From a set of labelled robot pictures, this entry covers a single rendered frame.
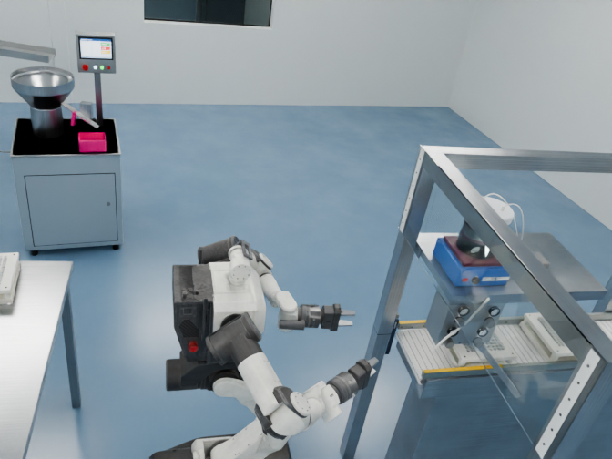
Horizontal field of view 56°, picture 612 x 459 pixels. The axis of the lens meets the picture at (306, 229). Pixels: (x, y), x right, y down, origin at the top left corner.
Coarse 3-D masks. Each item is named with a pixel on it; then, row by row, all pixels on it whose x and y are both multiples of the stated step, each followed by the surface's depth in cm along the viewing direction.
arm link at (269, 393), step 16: (240, 368) 169; (256, 368) 166; (272, 368) 170; (256, 384) 165; (272, 384) 164; (256, 400) 164; (272, 400) 162; (288, 400) 162; (304, 400) 166; (304, 416) 162
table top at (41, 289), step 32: (32, 288) 233; (64, 288) 236; (0, 320) 216; (32, 320) 218; (0, 352) 203; (32, 352) 205; (0, 384) 192; (32, 384) 194; (0, 416) 182; (32, 416) 184; (0, 448) 173
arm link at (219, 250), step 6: (222, 240) 210; (204, 246) 212; (210, 246) 210; (216, 246) 209; (222, 246) 208; (228, 246) 207; (204, 252) 209; (210, 252) 208; (216, 252) 208; (222, 252) 207; (228, 252) 207; (204, 258) 209; (210, 258) 208; (216, 258) 208; (222, 258) 208
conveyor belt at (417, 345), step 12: (600, 324) 264; (396, 336) 242; (408, 336) 239; (420, 336) 240; (408, 348) 234; (420, 348) 234; (432, 348) 235; (408, 360) 231; (420, 360) 228; (432, 360) 229; (444, 360) 230; (420, 372) 223; (420, 384) 224
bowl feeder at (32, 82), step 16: (16, 80) 350; (32, 80) 367; (48, 80) 372; (64, 80) 371; (32, 96) 343; (48, 96) 346; (64, 96) 354; (32, 112) 360; (48, 112) 359; (80, 112) 367; (48, 128) 364
